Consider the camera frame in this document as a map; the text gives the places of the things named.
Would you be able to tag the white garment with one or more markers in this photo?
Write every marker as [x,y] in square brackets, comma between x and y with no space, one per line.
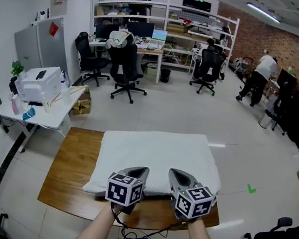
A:
[117,39]

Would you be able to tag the long ceiling light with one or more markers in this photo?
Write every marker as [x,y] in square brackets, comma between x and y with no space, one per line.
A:
[263,12]

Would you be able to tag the wood top white desk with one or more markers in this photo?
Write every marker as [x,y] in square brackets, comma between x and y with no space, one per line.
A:
[153,51]

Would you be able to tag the black computer monitor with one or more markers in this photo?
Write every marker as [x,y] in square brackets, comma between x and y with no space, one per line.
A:
[141,29]
[287,79]
[105,30]

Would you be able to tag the black phone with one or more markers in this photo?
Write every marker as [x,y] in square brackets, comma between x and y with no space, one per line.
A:
[41,74]

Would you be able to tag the red paper sheet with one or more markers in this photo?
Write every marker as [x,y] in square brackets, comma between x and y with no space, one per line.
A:
[53,28]

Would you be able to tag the green bottle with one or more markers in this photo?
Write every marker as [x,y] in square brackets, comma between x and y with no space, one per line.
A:
[290,70]

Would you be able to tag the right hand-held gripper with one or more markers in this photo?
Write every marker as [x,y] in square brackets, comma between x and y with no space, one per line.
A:
[193,204]

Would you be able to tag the blue face mask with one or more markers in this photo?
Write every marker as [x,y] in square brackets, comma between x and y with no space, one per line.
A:
[28,114]

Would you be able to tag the person's left forearm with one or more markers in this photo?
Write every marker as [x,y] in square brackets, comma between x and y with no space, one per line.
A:
[91,231]

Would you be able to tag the white shelving rack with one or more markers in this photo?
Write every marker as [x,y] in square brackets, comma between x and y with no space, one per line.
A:
[166,14]

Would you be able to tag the silver trash can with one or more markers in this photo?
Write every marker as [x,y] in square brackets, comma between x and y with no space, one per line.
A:
[264,120]

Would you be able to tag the white wall poster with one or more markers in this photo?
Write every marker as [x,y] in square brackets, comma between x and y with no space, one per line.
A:
[58,1]

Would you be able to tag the small clear bottle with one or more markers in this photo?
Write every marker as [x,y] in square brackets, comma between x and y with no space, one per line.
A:
[47,105]

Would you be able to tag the white router black antennas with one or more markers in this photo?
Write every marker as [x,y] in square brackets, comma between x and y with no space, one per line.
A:
[42,15]

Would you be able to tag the black waste bin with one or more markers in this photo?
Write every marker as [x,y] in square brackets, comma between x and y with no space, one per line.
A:
[165,76]

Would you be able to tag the white printer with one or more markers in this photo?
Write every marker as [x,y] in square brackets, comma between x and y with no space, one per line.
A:
[42,85]

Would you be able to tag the yellow brown cardboard boxes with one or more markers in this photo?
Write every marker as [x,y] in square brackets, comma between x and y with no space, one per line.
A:
[81,107]

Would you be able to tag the black wall display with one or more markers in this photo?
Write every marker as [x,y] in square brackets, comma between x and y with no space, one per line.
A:
[196,4]

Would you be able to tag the white pillowcase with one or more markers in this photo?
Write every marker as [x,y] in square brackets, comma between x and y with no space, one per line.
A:
[156,152]

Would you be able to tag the silver refrigerator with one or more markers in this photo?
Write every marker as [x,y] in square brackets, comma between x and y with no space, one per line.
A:
[39,44]

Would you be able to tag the pink bottle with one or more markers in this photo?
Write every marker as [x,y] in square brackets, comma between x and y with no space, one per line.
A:
[16,107]

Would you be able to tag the white pillow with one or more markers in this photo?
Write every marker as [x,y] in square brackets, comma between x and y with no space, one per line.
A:
[94,188]

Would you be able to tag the silver laptop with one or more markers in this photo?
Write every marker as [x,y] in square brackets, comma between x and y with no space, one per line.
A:
[159,35]

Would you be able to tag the green potted plant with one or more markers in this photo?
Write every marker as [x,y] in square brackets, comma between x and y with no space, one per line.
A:
[17,68]

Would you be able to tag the clear spray bottle blue nozzle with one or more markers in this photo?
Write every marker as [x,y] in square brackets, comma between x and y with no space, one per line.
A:
[64,80]

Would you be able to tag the light wooden sticks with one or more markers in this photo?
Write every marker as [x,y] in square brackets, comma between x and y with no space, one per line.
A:
[77,89]

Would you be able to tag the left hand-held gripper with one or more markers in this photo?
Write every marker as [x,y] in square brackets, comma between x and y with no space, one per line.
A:
[118,191]

